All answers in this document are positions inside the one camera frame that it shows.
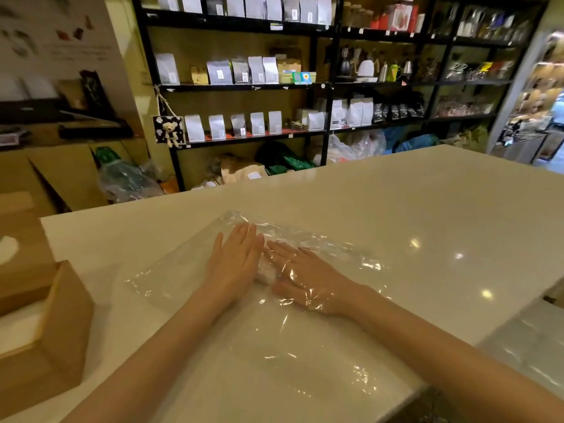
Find row of black coffee bags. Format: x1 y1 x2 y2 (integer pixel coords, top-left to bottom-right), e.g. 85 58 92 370
373 100 427 125

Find blue plastic bag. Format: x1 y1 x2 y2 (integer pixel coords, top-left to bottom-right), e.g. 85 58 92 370
382 126 440 154

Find person's left forearm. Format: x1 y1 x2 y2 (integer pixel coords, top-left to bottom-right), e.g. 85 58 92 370
61 284 242 423

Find tall brown cardboard box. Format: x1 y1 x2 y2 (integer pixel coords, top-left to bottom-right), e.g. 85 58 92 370
0 191 59 317

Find clear plastic bag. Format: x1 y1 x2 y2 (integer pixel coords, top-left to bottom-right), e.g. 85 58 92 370
125 210 426 401

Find white soft item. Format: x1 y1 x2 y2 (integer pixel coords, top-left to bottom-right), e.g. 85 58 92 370
257 256 279 286

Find black metal shelf unit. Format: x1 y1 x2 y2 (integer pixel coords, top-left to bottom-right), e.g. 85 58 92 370
131 0 550 192

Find group of white paper bags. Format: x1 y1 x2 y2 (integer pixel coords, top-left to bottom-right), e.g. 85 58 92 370
330 98 375 129

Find flat black tray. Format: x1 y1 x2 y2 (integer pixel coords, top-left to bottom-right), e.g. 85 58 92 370
58 119 135 140

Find person's right forearm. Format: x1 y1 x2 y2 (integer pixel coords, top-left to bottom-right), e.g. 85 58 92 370
348 284 564 423

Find yellow green flat box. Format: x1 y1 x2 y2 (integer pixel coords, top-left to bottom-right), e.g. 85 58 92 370
278 71 317 85

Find open brown cardboard box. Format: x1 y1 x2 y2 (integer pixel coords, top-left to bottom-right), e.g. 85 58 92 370
0 260 95 420

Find person's left hand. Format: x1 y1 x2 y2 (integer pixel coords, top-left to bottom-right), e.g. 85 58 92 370
203 222 266 305

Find wooden display stand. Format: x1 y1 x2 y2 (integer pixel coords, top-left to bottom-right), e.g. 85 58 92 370
491 33 564 165

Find black kettle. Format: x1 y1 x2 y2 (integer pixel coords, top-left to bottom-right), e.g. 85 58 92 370
338 47 356 78

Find green item in plastic bag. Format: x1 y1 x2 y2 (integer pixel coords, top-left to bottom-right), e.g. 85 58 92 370
93 146 166 204

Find brown paper bag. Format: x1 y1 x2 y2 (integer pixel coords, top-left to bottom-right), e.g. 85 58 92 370
219 157 268 185

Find crumpled clear plastic bags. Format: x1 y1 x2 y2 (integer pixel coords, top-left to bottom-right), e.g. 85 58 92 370
314 129 387 165

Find dark green bag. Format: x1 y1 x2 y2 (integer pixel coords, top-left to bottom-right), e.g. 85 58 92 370
255 142 317 177

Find red box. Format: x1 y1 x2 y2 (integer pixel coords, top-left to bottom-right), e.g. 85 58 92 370
386 3 419 34

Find stack of clear plastic sheets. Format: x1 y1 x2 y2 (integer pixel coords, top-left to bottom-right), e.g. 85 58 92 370
477 298 564 400

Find black teddy bear pouch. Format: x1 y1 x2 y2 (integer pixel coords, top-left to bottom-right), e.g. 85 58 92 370
152 115 186 149

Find wall poster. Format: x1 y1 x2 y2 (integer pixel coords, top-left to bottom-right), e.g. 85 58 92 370
0 0 135 125

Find person's right hand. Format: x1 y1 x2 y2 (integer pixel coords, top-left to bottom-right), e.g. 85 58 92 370
263 240 369 317

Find row of silver pouches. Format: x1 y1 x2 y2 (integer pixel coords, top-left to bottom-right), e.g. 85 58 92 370
156 0 334 27

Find row of clear packets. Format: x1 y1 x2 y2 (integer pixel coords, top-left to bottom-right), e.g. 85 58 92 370
455 8 531 42

